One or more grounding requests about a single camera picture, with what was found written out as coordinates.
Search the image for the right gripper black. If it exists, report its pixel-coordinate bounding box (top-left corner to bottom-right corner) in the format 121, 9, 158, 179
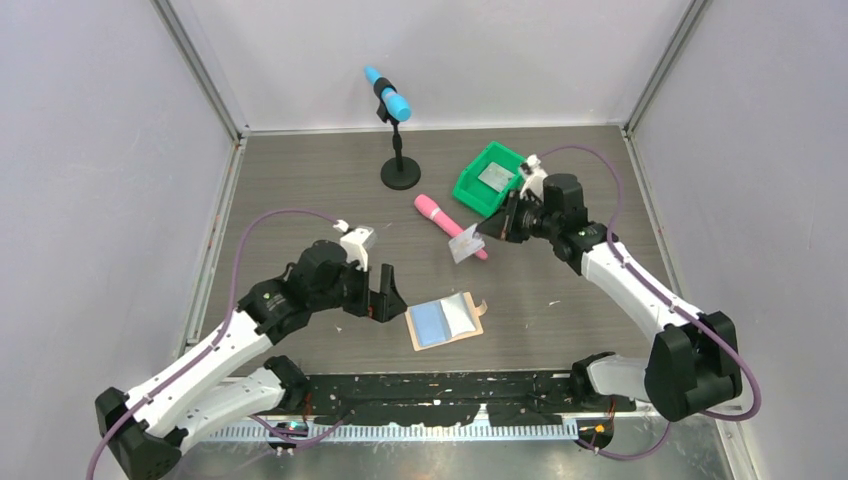
475, 190, 559, 245

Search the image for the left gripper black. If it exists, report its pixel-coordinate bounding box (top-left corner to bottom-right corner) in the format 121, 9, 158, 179
310, 255, 406, 322

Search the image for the beige card holder wallet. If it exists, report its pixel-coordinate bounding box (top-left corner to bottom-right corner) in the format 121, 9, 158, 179
405, 292, 488, 351

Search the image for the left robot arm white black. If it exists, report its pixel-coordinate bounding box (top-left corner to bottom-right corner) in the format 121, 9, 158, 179
94, 240, 407, 479

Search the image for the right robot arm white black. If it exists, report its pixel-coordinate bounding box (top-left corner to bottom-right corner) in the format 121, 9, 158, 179
475, 174, 743, 422

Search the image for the green plastic bin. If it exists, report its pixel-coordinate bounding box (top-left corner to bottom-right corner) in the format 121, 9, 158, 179
452, 142, 526, 217

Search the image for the pink toy microphone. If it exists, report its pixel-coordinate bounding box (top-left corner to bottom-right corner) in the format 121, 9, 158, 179
414, 194, 468, 242

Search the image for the black microphone stand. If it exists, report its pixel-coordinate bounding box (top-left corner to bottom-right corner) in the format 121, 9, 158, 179
380, 120, 421, 190

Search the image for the blue toy microphone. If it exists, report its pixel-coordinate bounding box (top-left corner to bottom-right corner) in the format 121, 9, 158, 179
363, 66, 412, 123

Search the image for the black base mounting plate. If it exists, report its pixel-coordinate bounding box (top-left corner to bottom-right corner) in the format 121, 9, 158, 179
269, 370, 635, 427

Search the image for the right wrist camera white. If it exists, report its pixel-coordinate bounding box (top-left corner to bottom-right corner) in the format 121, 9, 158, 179
519, 154, 548, 201

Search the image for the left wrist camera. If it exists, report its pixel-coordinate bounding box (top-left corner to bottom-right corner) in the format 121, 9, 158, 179
332, 219, 377, 272

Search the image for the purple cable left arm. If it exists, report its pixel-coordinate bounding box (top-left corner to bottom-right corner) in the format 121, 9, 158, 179
84, 209, 353, 480

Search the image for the aluminium front rail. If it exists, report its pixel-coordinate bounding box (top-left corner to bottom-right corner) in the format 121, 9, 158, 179
206, 419, 580, 443

